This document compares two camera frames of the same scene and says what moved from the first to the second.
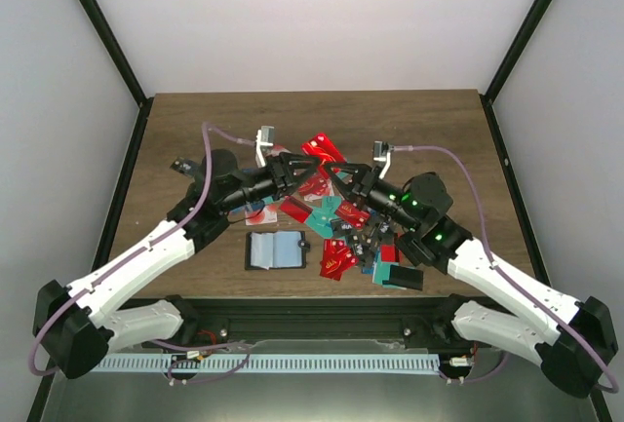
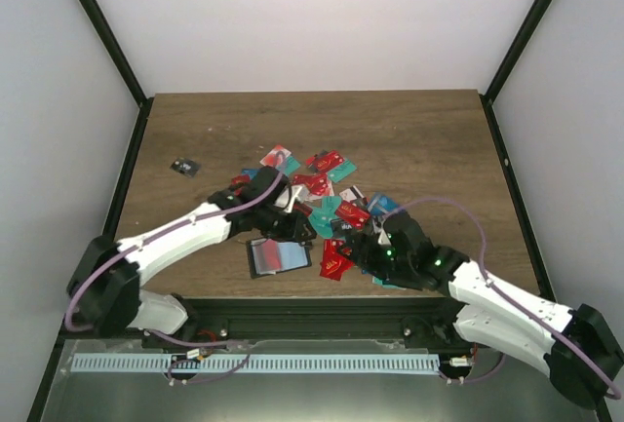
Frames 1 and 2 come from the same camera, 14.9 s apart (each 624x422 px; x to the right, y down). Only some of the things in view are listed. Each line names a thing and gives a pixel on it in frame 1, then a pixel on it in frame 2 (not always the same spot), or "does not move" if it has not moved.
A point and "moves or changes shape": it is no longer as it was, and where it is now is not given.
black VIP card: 184,166 does not move
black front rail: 250,321 does not move
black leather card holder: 275,249 moves or changes shape
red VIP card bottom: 336,258 does not move
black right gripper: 363,183 → 362,240
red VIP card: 323,147 → 270,255
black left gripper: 283,174 → 295,229
